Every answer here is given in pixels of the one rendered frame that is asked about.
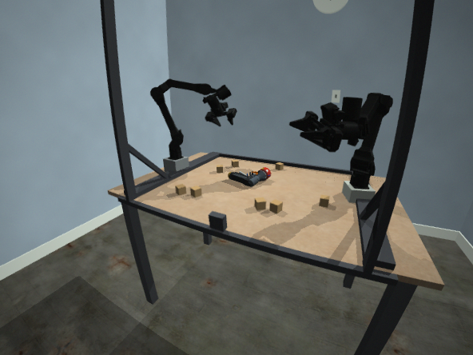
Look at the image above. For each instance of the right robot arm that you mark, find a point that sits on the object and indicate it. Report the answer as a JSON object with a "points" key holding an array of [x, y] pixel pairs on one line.
{"points": [[351, 109]]}

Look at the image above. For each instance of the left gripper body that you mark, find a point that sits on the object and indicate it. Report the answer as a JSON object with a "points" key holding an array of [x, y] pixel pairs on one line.
{"points": [[218, 111]]}

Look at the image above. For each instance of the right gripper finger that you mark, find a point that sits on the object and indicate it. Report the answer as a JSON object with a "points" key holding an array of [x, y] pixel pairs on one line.
{"points": [[301, 124], [319, 137]]}

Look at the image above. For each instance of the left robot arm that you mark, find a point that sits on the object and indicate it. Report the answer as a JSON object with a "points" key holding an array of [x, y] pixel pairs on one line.
{"points": [[205, 89]]}

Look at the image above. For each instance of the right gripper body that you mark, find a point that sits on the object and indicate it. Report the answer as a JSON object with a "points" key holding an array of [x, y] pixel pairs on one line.
{"points": [[335, 138]]}

